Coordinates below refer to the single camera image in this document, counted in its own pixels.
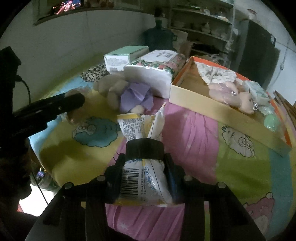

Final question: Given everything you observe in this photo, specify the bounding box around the white snack packet barcode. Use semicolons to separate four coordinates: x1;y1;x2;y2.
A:
117;105;173;205

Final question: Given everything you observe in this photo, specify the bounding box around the pink plush toy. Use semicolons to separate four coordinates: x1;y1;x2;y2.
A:
208;81;256;114

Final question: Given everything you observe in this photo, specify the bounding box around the white patterned cloth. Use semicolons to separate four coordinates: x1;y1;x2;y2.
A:
196;62;237;85

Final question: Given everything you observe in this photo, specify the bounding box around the orange rimmed cardboard box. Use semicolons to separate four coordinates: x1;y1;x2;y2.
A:
169;56;292;156

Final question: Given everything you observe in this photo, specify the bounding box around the beige plush bear purple dress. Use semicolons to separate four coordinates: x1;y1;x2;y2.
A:
93;72;155;115

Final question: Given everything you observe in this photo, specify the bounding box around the black cable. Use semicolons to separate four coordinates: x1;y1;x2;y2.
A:
14;77;49;205

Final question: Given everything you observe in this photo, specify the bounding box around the green white carton box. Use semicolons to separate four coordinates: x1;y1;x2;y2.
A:
104;46;149;73

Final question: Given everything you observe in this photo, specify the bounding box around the metal storage shelf rack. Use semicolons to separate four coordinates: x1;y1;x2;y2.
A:
169;1;235;62

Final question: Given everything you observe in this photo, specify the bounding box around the leopard print cloth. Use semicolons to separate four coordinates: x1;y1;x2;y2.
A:
80;64;109;82

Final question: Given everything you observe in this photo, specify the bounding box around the glowing screen on ledge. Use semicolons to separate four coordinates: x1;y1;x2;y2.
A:
49;0;84;15

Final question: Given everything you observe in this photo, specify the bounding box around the dark green water jug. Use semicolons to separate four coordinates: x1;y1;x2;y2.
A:
144;6;175;52

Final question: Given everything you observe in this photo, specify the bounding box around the mint green soft toy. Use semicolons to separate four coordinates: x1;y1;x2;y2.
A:
263;113;280;132

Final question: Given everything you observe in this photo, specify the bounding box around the colourful cartoon play mat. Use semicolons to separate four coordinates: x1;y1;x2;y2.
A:
30;77;295;240

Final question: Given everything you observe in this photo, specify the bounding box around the dark refrigerator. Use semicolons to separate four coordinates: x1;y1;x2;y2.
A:
233;20;280;89

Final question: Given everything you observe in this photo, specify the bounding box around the floral tissue pack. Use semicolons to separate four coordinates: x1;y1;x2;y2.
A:
123;50;187;99

